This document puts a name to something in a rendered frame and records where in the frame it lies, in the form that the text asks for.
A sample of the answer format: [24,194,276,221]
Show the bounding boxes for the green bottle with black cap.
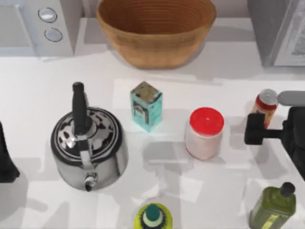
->
[248,181,297,229]

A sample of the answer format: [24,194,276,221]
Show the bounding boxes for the red and white can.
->
[250,88,279,130]

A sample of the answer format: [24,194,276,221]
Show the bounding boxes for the round microwave knob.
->
[38,7,58,23]
[43,27,63,43]

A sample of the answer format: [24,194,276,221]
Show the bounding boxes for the teal carton box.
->
[130,81,163,133]

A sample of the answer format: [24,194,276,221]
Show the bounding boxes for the yellow bottle with teal cap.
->
[133,202,173,229]

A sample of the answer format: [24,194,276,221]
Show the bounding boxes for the shiny metal kettle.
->
[50,82,129,192]

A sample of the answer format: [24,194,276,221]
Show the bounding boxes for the pale microwave oven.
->
[0,0,83,58]

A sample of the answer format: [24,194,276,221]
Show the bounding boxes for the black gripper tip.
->
[0,122,20,184]

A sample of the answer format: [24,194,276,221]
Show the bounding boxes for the brown woven basket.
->
[95,0,217,70]

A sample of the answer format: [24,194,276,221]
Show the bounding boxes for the white jar with red lid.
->
[185,107,225,160]

